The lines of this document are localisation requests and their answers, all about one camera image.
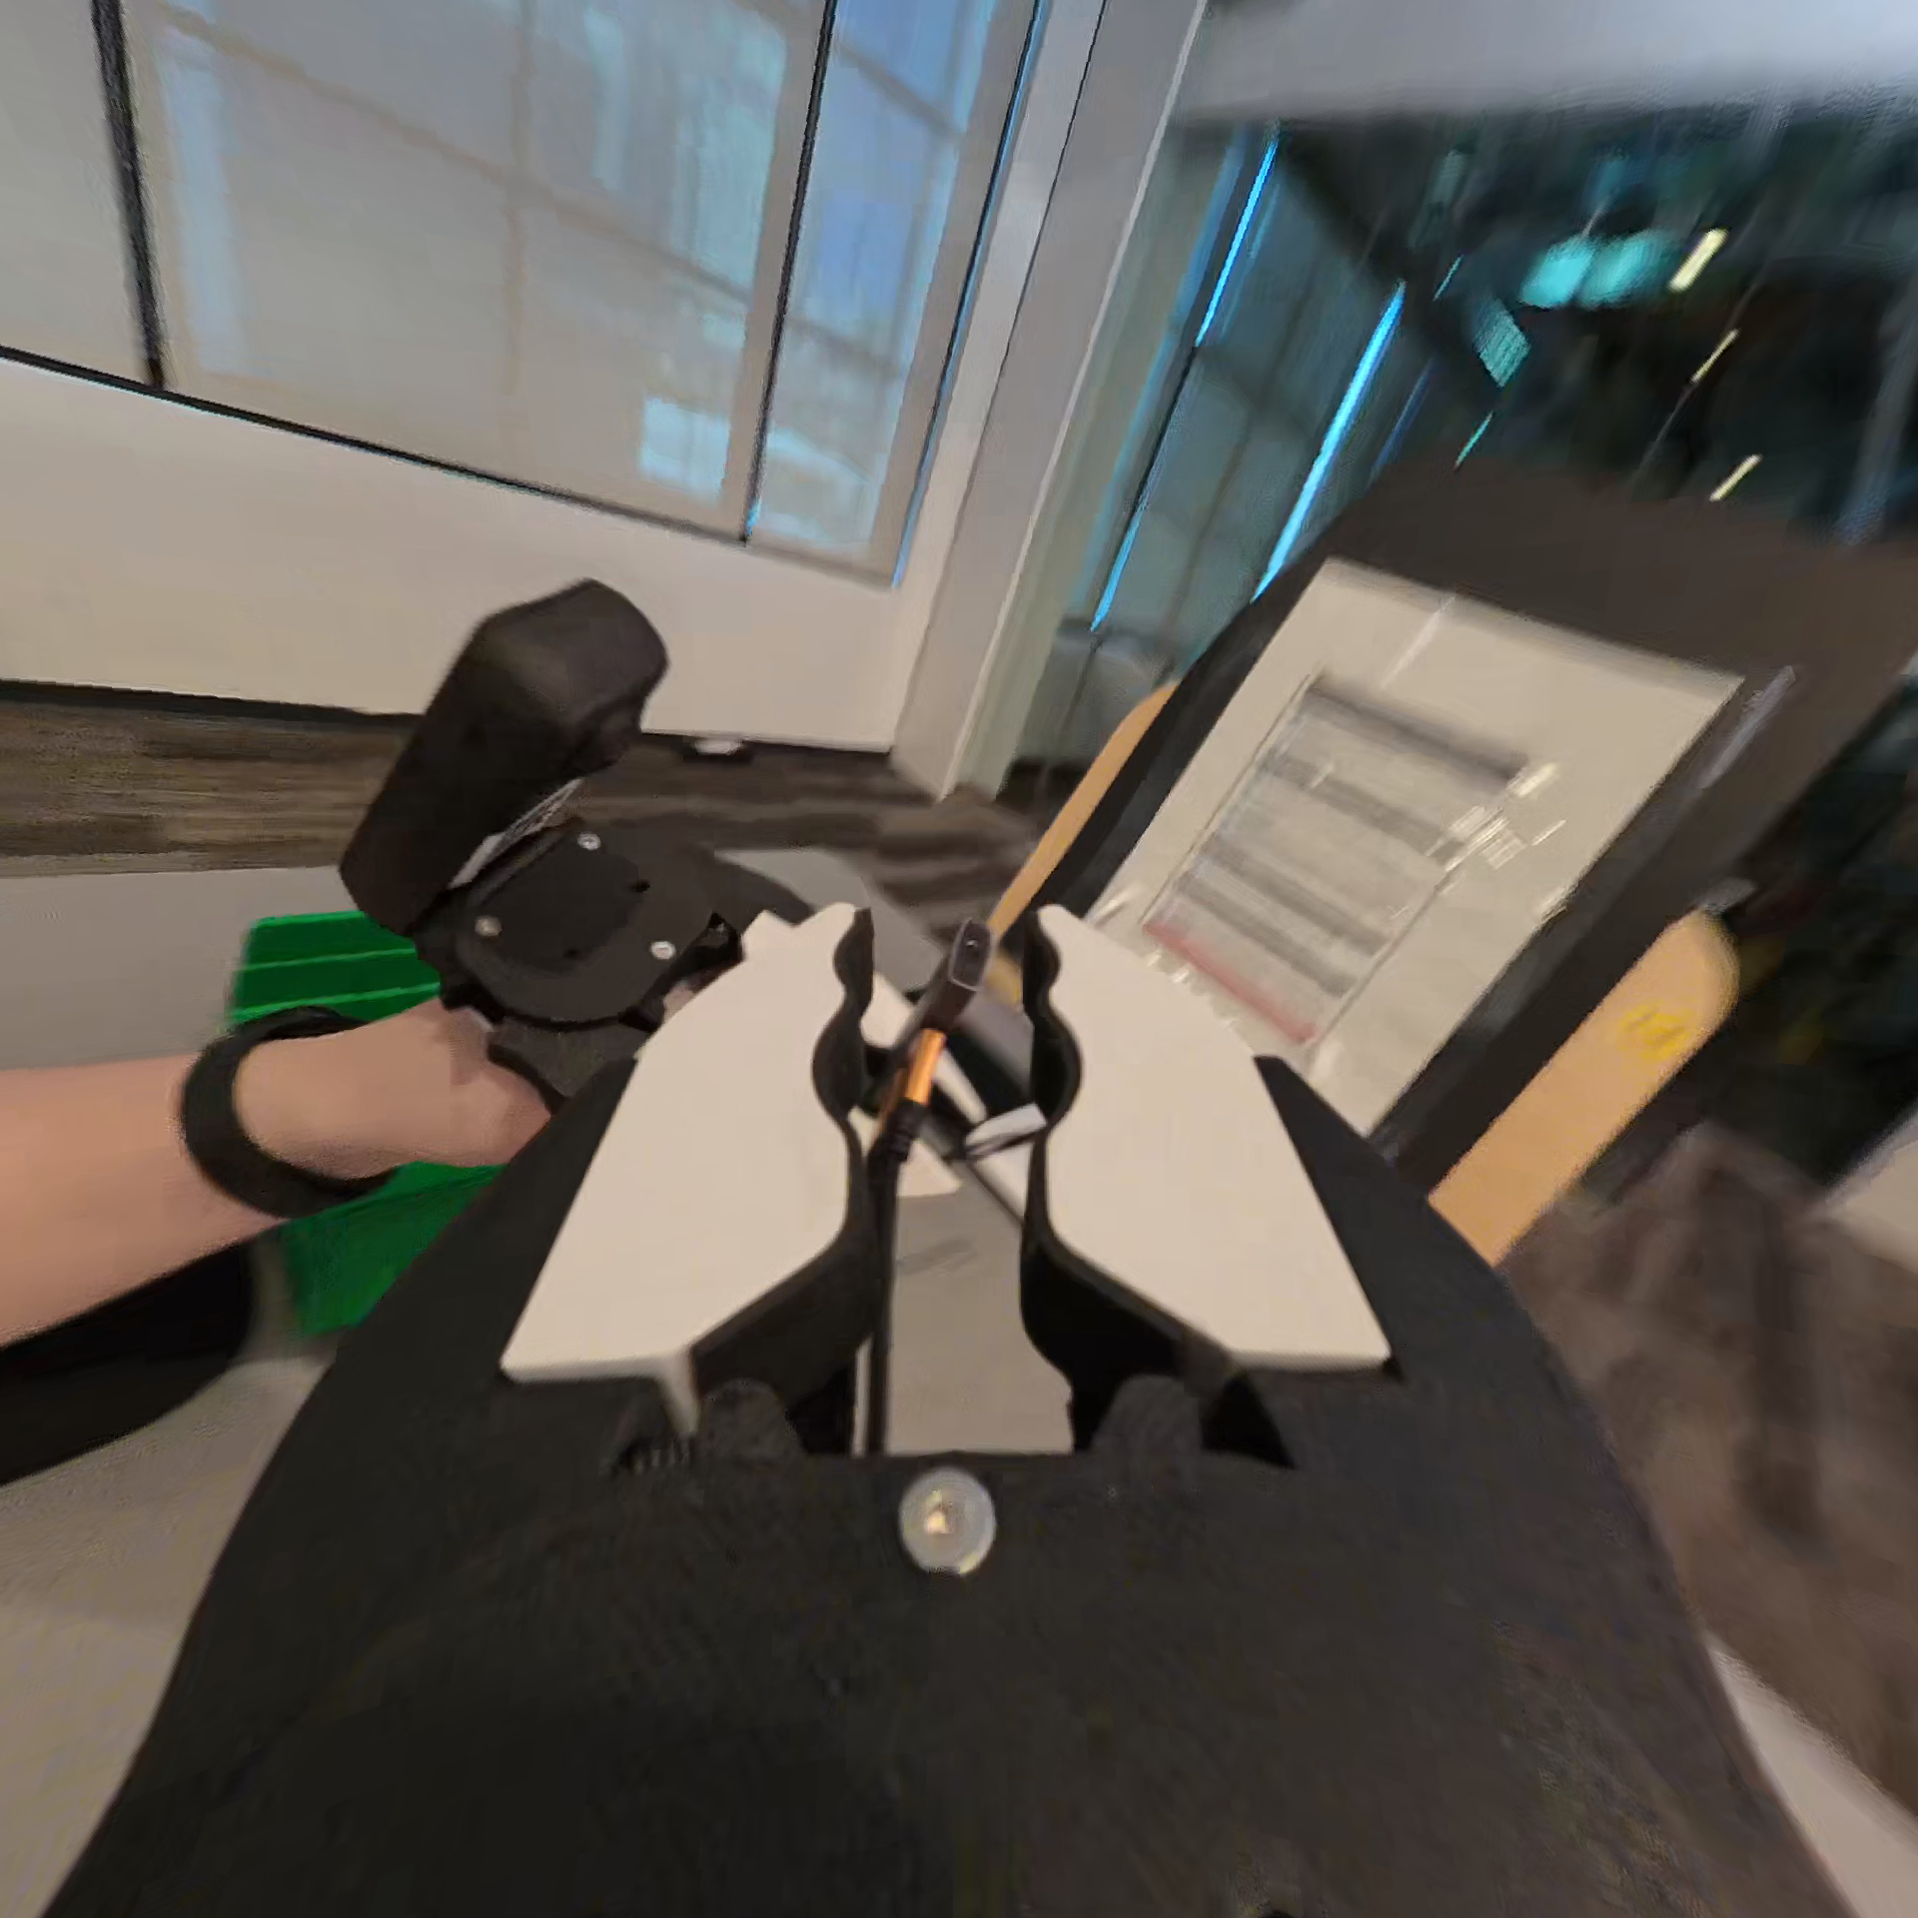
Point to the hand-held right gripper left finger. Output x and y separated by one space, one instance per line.
703 1182

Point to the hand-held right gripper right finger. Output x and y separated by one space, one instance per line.
1198 1198

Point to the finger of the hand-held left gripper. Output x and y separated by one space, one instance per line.
1000 1130
778 940

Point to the person's left forearm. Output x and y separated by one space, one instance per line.
89 1198

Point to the person's left hand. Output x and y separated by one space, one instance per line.
421 1095

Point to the green plastic bin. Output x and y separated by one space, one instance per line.
346 1259

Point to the light wooden board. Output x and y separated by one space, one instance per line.
1587 1108

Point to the black wristband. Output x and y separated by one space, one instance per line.
210 1139

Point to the large window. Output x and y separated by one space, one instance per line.
451 223

